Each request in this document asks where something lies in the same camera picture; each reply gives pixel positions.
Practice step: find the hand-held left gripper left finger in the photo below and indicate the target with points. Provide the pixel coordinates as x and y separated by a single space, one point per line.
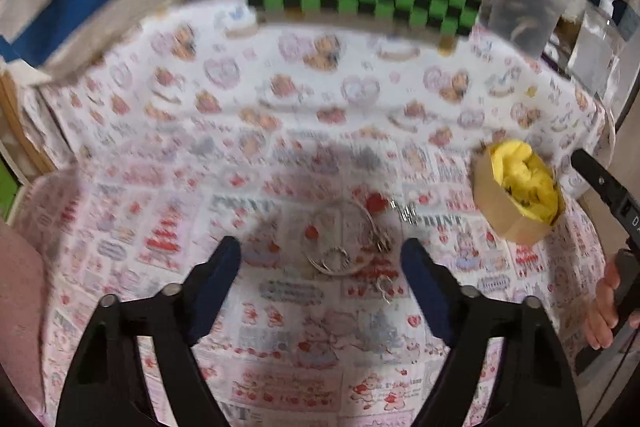
221 274

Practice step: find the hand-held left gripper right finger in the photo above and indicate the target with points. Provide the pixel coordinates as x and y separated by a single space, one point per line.
424 282

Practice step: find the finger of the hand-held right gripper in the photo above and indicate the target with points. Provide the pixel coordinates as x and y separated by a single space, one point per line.
602 184

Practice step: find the small charm pendant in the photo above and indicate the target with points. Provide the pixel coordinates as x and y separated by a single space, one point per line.
384 241

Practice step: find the octagonal cardboard box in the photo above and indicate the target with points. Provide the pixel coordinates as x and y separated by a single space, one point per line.
505 212

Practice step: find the person's right hand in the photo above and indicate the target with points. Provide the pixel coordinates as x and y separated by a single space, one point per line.
602 312

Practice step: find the yellow cloth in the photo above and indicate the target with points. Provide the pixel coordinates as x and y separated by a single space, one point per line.
525 177

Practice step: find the clear spray bottle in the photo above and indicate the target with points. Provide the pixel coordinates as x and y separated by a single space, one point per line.
597 42

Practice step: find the bear print tablecloth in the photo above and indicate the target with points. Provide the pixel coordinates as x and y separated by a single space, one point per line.
280 117

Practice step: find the translucent plastic container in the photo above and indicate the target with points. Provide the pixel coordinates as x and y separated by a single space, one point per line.
525 7

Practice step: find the pink cloth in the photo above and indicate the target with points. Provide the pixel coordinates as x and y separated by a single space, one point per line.
22 317

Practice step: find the wooden frame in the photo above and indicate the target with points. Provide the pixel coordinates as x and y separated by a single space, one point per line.
20 127

